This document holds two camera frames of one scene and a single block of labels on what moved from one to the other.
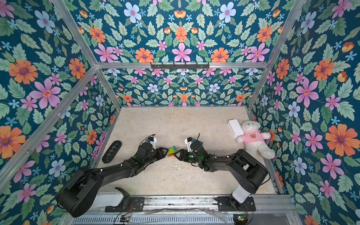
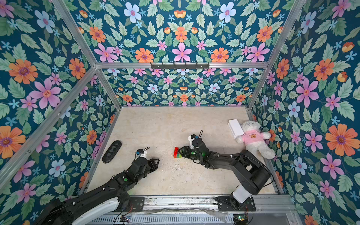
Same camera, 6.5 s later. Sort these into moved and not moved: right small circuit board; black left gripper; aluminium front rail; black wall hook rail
Moved: black left gripper
Not moved: black wall hook rail; aluminium front rail; right small circuit board
